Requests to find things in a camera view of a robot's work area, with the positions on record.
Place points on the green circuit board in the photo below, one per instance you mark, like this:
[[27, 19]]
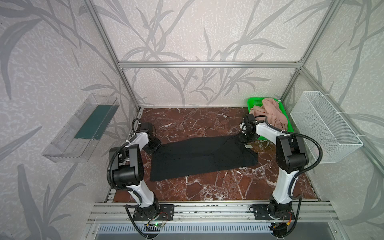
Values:
[[154, 227]]

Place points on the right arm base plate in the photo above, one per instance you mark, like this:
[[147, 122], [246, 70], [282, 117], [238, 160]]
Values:
[[270, 212]]

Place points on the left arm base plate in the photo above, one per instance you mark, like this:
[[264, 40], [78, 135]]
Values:
[[163, 212]]

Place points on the black shirt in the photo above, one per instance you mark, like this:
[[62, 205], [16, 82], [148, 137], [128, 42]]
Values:
[[199, 156]]

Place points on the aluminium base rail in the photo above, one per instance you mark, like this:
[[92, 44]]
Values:
[[239, 212]]

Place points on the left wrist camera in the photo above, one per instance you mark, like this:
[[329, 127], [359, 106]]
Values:
[[145, 128]]

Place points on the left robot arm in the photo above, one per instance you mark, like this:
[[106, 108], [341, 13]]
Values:
[[125, 172]]

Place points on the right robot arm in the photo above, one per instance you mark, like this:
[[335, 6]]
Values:
[[291, 157]]

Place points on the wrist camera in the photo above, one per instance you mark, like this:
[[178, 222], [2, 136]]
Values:
[[145, 128], [249, 121]]

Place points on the aluminium frame crossbar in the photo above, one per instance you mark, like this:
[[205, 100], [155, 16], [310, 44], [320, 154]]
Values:
[[202, 64]]

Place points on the white wire basket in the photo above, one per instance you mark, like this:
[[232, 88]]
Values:
[[315, 117]]

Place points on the pink garment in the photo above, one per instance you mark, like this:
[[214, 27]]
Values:
[[270, 111]]

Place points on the green plastic basket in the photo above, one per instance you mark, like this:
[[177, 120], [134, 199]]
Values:
[[258, 101]]

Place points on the clear plastic wall bin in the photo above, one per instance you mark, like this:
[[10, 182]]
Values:
[[77, 140]]

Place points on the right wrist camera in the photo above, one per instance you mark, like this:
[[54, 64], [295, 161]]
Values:
[[249, 121]]

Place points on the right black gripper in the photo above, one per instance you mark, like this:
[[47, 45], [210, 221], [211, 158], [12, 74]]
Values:
[[245, 139]]

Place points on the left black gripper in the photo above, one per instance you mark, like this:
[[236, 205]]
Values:
[[154, 146]]

